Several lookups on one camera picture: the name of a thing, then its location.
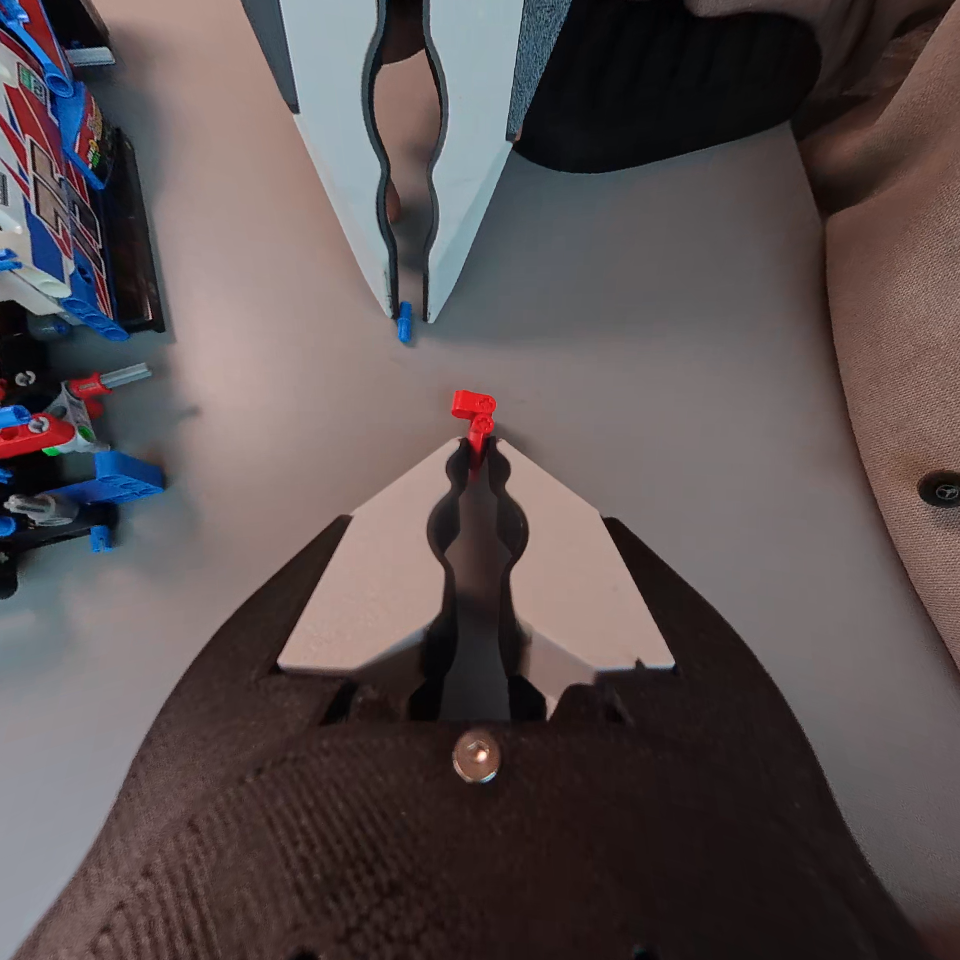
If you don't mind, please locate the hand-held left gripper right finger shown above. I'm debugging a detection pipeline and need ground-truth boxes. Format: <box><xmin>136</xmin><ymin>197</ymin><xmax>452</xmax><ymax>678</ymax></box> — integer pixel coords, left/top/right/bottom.
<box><xmin>484</xmin><ymin>437</ymin><xmax>676</xmax><ymax>710</ymax></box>

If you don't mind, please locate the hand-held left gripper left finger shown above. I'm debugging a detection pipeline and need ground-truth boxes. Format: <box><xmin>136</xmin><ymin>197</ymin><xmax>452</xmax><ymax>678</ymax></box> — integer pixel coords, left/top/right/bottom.
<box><xmin>276</xmin><ymin>437</ymin><xmax>472</xmax><ymax>680</ymax></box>

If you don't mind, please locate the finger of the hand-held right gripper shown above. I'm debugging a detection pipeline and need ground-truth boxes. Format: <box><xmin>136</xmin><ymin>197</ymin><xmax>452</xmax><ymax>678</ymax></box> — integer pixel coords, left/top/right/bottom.
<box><xmin>421</xmin><ymin>0</ymin><xmax>526</xmax><ymax>325</ymax></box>
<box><xmin>277</xmin><ymin>0</ymin><xmax>400</xmax><ymax>320</ymax></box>

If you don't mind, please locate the red long brick connector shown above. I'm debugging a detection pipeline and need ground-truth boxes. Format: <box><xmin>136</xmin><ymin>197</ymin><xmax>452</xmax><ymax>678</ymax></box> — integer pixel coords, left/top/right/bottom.
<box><xmin>466</xmin><ymin>416</ymin><xmax>496</xmax><ymax>478</ymax></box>

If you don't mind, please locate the person's right forearm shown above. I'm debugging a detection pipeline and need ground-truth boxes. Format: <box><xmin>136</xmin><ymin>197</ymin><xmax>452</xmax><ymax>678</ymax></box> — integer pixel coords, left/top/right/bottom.
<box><xmin>686</xmin><ymin>0</ymin><xmax>960</xmax><ymax>219</ymax></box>

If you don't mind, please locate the grey desk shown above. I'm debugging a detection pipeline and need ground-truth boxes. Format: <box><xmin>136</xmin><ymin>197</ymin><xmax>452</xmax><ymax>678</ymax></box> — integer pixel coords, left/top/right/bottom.
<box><xmin>0</xmin><ymin>0</ymin><xmax>960</xmax><ymax>960</ymax></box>

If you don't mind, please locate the person's right hand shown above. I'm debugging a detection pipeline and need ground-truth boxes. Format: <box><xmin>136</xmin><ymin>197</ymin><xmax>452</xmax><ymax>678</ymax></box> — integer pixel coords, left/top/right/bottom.
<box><xmin>372</xmin><ymin>0</ymin><xmax>445</xmax><ymax>226</ymax></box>

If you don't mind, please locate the toy brick race car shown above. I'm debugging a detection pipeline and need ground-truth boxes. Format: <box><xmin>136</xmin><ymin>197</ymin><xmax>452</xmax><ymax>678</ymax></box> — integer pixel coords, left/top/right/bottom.
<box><xmin>0</xmin><ymin>0</ymin><xmax>168</xmax><ymax>601</ymax></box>

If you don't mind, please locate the person's beige hoodie torso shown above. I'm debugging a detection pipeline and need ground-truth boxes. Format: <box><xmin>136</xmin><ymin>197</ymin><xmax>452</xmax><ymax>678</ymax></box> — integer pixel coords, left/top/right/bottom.
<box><xmin>823</xmin><ymin>15</ymin><xmax>960</xmax><ymax>672</ymax></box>

